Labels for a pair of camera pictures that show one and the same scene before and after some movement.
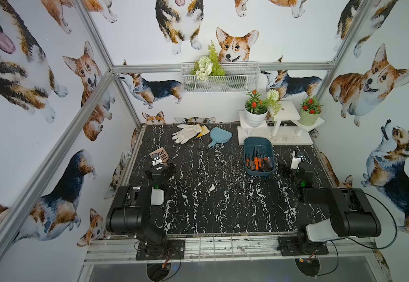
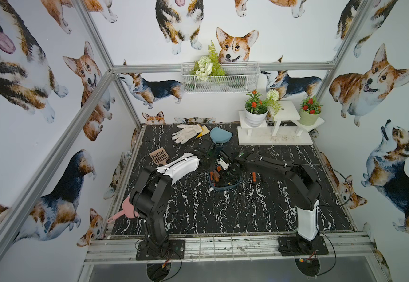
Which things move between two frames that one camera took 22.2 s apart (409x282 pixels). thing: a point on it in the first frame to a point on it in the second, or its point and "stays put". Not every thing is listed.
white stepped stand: (284, 125) stays put
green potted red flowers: (310, 111) stays put
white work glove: (187, 133) stays put
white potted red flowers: (255, 111) stays put
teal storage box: (259, 153) to (224, 180)
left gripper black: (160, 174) to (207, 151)
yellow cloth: (204, 131) stays put
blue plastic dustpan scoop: (219, 135) stays put
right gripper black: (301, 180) to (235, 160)
